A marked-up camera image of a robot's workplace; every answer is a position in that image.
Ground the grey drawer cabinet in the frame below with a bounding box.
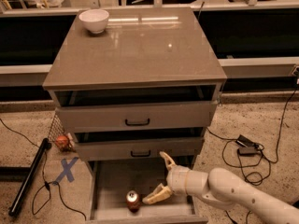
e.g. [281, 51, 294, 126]
[42, 6, 228, 224]

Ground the black cable left floor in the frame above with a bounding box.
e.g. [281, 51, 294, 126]
[0, 118, 88, 221]

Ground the black tube on floor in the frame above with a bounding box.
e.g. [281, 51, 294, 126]
[8, 138, 51, 217]

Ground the blue tape cross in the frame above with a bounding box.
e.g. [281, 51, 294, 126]
[53, 157, 78, 185]

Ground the red coke can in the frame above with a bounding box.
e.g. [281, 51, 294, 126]
[126, 190, 141, 213]

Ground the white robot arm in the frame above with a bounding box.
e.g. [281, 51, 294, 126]
[142, 151, 299, 224]

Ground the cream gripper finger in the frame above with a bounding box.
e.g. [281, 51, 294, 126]
[159, 151, 176, 171]
[142, 184, 173, 204]

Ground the top grey drawer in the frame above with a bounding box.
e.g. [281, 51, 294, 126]
[56, 102, 217, 133]

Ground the middle grey drawer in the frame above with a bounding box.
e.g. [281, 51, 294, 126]
[75, 137, 204, 161]

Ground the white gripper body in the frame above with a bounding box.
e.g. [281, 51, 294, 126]
[166, 165, 190, 196]

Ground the black power adapter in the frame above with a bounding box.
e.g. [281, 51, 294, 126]
[235, 134, 258, 156]

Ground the metal mesh panel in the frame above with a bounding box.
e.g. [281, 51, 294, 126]
[48, 115, 65, 143]

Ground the red round object on floor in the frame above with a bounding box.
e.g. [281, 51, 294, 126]
[55, 135, 69, 151]

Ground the white ceramic bowl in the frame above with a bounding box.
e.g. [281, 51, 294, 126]
[78, 9, 109, 34]

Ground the bottom open grey drawer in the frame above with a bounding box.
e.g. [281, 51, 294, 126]
[86, 158, 208, 224]

